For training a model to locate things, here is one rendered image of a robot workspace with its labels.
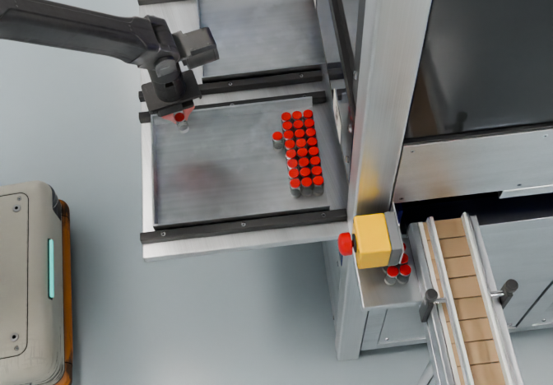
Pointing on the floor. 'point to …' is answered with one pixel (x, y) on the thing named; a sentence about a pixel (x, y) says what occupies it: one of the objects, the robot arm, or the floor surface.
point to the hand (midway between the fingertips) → (179, 117)
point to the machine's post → (381, 115)
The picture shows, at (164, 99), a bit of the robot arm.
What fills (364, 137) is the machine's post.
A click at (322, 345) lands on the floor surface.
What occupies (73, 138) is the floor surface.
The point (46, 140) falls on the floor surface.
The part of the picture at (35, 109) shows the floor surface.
